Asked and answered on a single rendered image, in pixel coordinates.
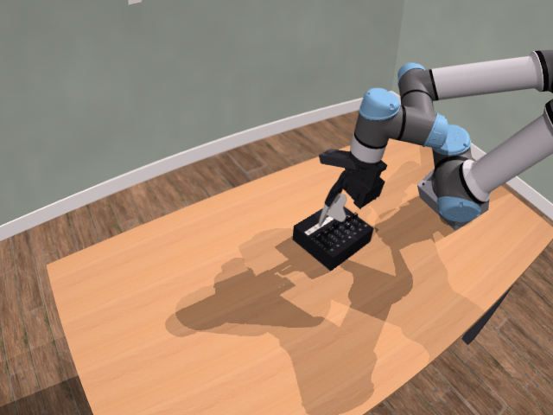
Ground black lighting desk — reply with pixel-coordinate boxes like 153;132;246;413
292;207;374;271

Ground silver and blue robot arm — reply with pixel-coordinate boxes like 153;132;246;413
350;50;553;222

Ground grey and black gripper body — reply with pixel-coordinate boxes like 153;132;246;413
339;150;387;209

